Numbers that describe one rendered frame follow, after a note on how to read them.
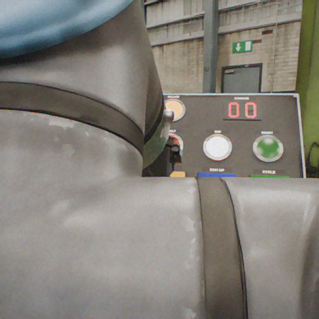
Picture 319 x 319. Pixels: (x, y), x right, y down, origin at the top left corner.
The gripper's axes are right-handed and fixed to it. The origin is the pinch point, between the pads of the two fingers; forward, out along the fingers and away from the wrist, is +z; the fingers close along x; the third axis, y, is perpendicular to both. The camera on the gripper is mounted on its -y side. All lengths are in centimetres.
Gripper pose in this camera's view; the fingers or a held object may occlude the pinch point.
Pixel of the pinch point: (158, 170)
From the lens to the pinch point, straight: 45.0
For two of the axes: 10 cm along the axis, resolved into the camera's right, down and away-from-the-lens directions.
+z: 1.5, 3.2, 9.4
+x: 9.8, 0.3, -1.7
